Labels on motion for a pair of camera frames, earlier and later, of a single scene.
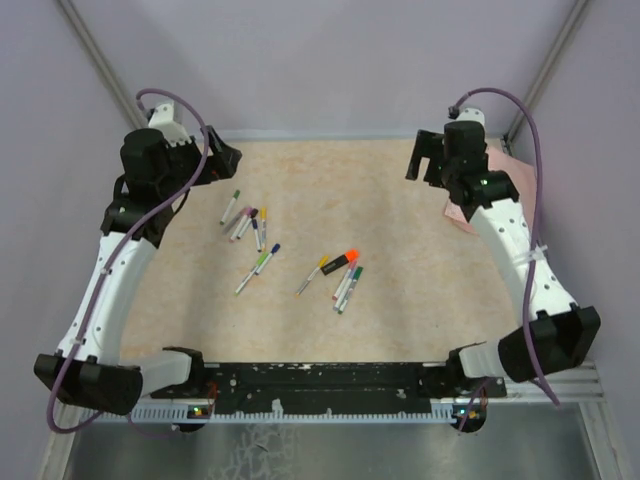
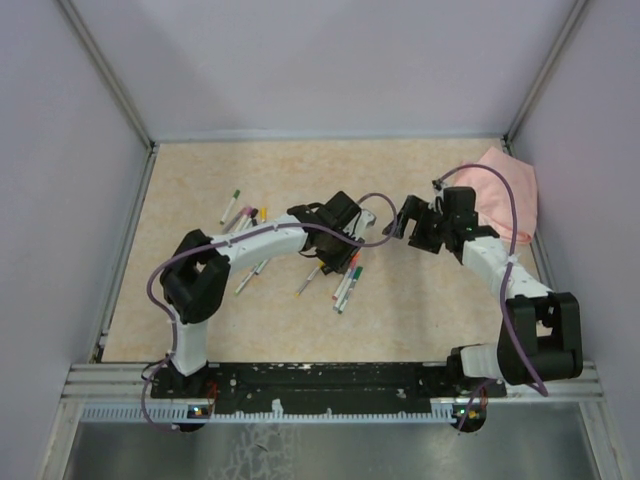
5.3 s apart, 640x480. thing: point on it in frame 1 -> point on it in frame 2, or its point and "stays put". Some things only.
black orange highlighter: [350, 255] stays put
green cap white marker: [226, 213] stays put
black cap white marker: [254, 213] stays put
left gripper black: [221, 164] -> [340, 262]
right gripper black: [430, 145] -> [417, 210]
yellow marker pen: [321, 262] stays put
